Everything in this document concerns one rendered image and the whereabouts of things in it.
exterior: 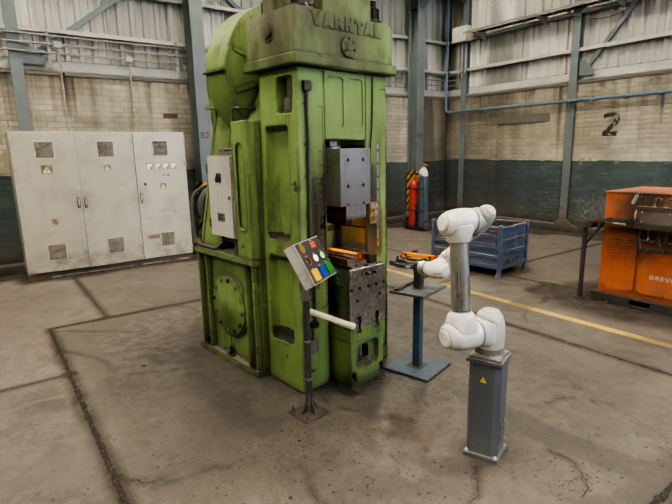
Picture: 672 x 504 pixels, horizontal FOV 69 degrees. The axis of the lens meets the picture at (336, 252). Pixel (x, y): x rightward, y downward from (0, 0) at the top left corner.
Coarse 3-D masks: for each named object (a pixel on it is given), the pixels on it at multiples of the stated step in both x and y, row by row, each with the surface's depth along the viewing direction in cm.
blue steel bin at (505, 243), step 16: (432, 224) 743; (496, 224) 743; (512, 224) 725; (528, 224) 707; (432, 240) 747; (480, 240) 688; (496, 240) 668; (512, 240) 684; (480, 256) 690; (496, 256) 671; (512, 256) 692; (496, 272) 674
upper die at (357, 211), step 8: (328, 208) 358; (336, 208) 352; (344, 208) 346; (352, 208) 349; (360, 208) 354; (328, 216) 360; (336, 216) 353; (344, 216) 347; (352, 216) 350; (360, 216) 355
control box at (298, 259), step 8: (304, 240) 309; (312, 240) 318; (288, 248) 297; (296, 248) 296; (304, 248) 304; (312, 248) 313; (320, 248) 322; (288, 256) 298; (296, 256) 296; (304, 256) 299; (312, 256) 308; (320, 256) 317; (296, 264) 297; (304, 264) 295; (312, 264) 303; (320, 264) 312; (296, 272) 298; (304, 272) 296; (328, 272) 316; (304, 280) 297; (312, 280) 295; (320, 280) 302; (304, 288) 298
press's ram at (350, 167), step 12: (336, 156) 337; (348, 156) 339; (360, 156) 347; (336, 168) 338; (348, 168) 341; (360, 168) 349; (336, 180) 340; (348, 180) 342; (360, 180) 350; (336, 192) 342; (348, 192) 344; (360, 192) 352; (336, 204) 344; (348, 204) 346; (360, 204) 354
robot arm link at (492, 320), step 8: (480, 312) 271; (488, 312) 268; (496, 312) 268; (480, 320) 267; (488, 320) 266; (496, 320) 266; (504, 320) 271; (488, 328) 265; (496, 328) 266; (504, 328) 269; (488, 336) 265; (496, 336) 267; (504, 336) 270; (488, 344) 267; (496, 344) 268
